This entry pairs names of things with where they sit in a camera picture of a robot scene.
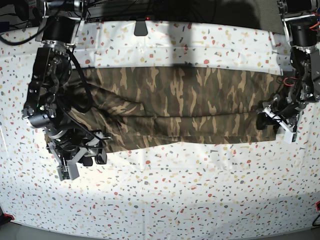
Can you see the red clamp corner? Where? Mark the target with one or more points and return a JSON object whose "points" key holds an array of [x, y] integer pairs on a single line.
{"points": [[318, 205], [8, 216]]}

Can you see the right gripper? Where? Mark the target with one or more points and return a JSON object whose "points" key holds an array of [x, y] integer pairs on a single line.
{"points": [[74, 146]]}

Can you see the red clamp left corner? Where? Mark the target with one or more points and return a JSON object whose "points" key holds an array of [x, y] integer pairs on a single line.
{"points": [[8, 216]]}

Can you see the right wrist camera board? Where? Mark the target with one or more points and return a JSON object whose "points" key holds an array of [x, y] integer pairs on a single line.
{"points": [[67, 172]]}

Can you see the camouflage T-shirt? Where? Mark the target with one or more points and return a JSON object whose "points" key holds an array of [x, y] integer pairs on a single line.
{"points": [[143, 107]]}

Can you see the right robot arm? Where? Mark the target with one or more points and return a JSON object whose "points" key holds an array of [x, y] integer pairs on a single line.
{"points": [[47, 106]]}

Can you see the red clamp right corner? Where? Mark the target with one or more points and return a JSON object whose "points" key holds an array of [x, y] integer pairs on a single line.
{"points": [[318, 205]]}

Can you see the speckled white tablecloth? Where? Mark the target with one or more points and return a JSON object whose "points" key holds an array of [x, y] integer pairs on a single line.
{"points": [[177, 191]]}

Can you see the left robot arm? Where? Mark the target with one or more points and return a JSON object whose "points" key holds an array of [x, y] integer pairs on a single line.
{"points": [[301, 23]]}

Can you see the black power strip red light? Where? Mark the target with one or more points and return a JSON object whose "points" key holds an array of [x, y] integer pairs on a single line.
{"points": [[129, 18]]}

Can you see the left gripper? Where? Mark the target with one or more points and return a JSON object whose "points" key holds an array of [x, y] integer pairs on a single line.
{"points": [[287, 118]]}

